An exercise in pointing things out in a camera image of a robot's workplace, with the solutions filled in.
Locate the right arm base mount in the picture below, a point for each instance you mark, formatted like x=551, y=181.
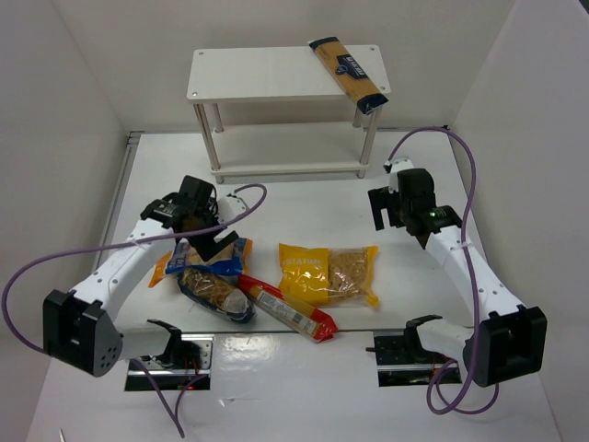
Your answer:
x=397, y=365

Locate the white two-tier shelf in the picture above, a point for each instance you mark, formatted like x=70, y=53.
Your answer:
x=274, y=75

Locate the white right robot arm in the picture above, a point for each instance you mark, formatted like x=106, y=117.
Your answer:
x=507, y=339

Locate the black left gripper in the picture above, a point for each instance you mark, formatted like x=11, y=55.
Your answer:
x=213, y=246

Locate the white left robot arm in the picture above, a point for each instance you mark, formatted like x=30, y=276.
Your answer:
x=78, y=326

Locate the aluminium table edge rail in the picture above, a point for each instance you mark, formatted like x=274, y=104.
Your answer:
x=132, y=143

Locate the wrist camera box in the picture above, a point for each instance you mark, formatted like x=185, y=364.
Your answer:
x=393, y=168
x=229, y=207

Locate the blue orange pasta bag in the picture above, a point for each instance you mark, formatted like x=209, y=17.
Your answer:
x=230, y=261

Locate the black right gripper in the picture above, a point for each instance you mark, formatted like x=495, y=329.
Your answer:
x=382, y=205

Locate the clear dark-blue fusilli bag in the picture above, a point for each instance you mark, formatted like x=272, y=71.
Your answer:
x=215, y=294

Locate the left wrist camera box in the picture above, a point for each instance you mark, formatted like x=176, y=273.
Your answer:
x=229, y=207

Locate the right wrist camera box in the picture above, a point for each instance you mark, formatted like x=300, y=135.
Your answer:
x=393, y=168

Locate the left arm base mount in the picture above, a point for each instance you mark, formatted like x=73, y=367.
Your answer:
x=195, y=362

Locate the blue spaghetti packet on shelf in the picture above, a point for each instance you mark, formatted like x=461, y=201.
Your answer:
x=350, y=76

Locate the yellow macaroni bag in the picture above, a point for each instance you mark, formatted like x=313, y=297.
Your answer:
x=325, y=277

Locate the red spaghetti packet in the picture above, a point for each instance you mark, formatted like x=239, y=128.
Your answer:
x=310, y=322

